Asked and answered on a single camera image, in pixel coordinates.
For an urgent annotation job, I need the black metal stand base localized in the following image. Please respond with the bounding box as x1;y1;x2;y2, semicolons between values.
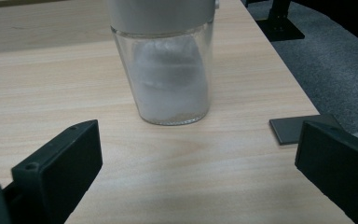
244;0;306;43

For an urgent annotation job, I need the dark flat plate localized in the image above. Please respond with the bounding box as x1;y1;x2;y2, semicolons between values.
268;113;343;147

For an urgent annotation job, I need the glass jar with grey lid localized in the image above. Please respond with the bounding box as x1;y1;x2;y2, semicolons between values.
106;0;220;127

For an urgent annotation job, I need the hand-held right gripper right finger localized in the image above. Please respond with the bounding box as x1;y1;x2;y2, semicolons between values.
294;120;358;224

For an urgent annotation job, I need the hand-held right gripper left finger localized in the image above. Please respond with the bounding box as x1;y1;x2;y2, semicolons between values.
11;119;103;224

